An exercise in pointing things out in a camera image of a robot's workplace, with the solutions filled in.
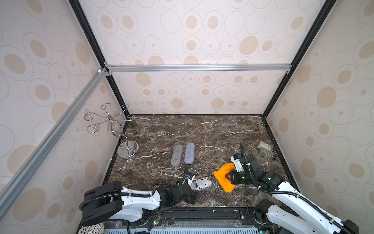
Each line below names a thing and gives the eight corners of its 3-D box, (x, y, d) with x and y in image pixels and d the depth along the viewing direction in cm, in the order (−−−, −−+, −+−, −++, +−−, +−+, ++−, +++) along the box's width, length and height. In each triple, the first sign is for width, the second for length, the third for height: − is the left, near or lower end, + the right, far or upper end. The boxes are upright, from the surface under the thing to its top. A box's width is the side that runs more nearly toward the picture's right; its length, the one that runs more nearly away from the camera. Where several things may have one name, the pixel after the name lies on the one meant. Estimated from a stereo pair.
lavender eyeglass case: (184, 164, 95) (184, 162, 92) (184, 145, 104) (184, 142, 101) (194, 164, 95) (194, 162, 92) (194, 145, 104) (194, 142, 101)
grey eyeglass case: (170, 166, 94) (170, 164, 91) (174, 146, 103) (173, 144, 100) (180, 167, 93) (180, 164, 91) (183, 147, 103) (182, 144, 100)
